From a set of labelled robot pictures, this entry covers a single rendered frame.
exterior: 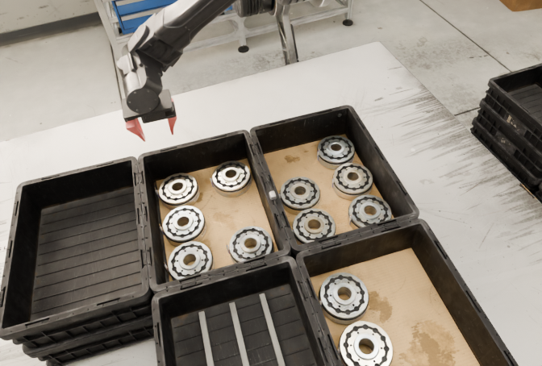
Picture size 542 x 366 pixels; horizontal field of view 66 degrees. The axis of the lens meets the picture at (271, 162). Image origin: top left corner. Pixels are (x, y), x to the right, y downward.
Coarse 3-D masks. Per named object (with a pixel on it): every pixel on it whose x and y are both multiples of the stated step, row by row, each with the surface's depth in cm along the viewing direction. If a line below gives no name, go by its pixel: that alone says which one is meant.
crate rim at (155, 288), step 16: (192, 144) 111; (256, 160) 106; (144, 176) 105; (144, 192) 101; (144, 208) 98; (272, 208) 96; (144, 224) 95; (288, 240) 90; (272, 256) 88; (208, 272) 86; (224, 272) 86; (160, 288) 85
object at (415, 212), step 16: (320, 112) 116; (352, 112) 116; (256, 128) 114; (256, 144) 110; (384, 160) 103; (400, 192) 97; (416, 208) 94; (288, 224) 93; (384, 224) 91; (320, 240) 90; (336, 240) 89
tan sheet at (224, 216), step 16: (240, 160) 120; (192, 176) 117; (208, 176) 117; (208, 192) 113; (256, 192) 112; (160, 208) 110; (208, 208) 109; (224, 208) 109; (240, 208) 109; (256, 208) 108; (208, 224) 106; (224, 224) 106; (240, 224) 105; (256, 224) 105; (208, 240) 103; (224, 240) 103; (224, 256) 100
